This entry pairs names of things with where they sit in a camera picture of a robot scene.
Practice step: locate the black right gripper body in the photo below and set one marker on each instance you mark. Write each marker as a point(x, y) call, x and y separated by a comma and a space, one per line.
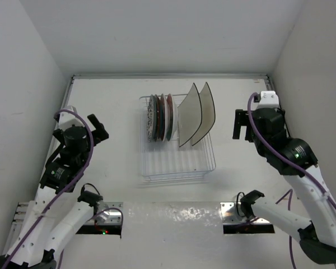
point(280, 111)

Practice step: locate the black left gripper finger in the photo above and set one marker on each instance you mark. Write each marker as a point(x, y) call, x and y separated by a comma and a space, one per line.
point(94, 121)
point(100, 134)

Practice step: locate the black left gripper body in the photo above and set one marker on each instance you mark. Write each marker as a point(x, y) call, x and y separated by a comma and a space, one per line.
point(84, 157)

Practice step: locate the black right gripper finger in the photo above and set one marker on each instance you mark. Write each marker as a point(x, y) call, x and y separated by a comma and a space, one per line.
point(237, 132)
point(241, 118)

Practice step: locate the square grey plate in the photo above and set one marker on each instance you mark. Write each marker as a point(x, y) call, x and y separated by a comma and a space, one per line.
point(190, 115)
point(208, 114)

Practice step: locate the red floral round plate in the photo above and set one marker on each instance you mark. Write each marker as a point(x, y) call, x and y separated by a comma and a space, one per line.
point(173, 125)

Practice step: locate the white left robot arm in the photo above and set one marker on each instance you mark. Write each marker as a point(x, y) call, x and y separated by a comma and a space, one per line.
point(46, 230)

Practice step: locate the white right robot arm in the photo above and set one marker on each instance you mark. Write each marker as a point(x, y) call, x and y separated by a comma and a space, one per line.
point(294, 159)

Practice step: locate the black white speckled plate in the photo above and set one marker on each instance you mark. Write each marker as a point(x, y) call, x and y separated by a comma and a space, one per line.
point(150, 118)

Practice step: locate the white round plate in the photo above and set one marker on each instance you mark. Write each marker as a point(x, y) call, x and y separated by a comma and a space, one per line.
point(167, 113)

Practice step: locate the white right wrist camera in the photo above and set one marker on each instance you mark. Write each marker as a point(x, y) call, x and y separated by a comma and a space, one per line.
point(266, 99)

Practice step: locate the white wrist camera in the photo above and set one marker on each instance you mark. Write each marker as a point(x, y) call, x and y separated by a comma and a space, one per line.
point(67, 120)
point(266, 99)

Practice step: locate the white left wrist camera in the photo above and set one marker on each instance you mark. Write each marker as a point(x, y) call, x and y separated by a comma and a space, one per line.
point(67, 120)

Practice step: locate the white wire dish rack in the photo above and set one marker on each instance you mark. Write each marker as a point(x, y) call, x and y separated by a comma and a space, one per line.
point(166, 162)

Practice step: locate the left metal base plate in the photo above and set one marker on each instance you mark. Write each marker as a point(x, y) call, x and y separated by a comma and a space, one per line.
point(110, 214)

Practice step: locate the metal base plate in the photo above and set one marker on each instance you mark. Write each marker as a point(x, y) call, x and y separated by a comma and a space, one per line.
point(232, 214)
point(110, 214)

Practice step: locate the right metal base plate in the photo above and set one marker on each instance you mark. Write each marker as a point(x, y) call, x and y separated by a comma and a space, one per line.
point(232, 214)

